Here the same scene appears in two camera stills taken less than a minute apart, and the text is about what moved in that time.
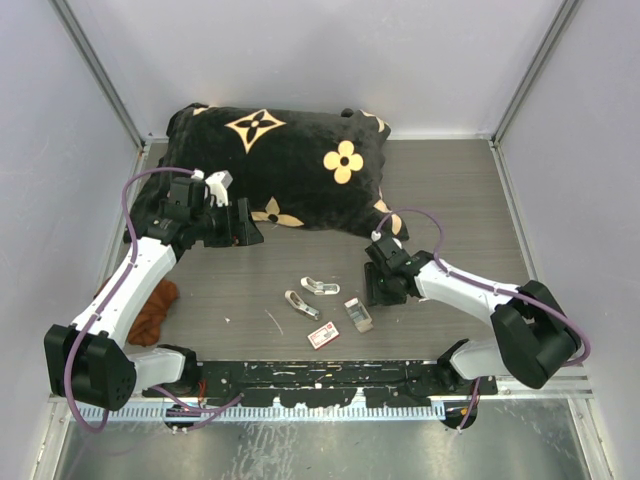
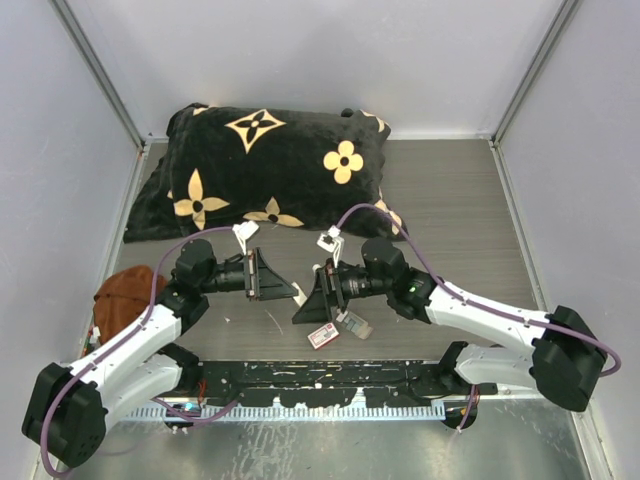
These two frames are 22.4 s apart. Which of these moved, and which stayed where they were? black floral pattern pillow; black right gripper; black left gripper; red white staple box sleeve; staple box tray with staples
Moved: black left gripper; black right gripper; staple box tray with staples
Stayed: black floral pattern pillow; red white staple box sleeve
